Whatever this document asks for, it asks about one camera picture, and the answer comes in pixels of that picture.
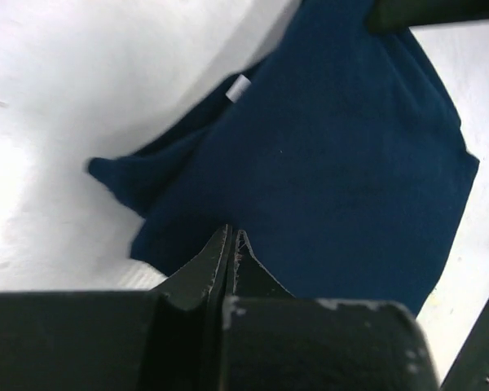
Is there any navy blue t-shirt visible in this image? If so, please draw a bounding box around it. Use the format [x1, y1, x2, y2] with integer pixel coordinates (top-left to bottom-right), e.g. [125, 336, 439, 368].
[88, 1, 478, 313]

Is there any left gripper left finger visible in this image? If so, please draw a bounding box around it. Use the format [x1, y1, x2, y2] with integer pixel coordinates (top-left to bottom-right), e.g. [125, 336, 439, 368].
[0, 226, 232, 390]

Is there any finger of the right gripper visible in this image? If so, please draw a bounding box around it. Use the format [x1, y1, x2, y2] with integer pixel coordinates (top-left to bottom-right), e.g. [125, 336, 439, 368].
[365, 0, 489, 33]

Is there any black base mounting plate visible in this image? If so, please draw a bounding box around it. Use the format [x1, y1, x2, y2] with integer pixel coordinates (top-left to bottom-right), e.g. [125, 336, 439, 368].
[441, 298, 489, 391]

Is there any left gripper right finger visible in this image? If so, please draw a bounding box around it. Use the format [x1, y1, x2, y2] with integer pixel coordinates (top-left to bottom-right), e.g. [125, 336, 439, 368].
[219, 231, 439, 390]

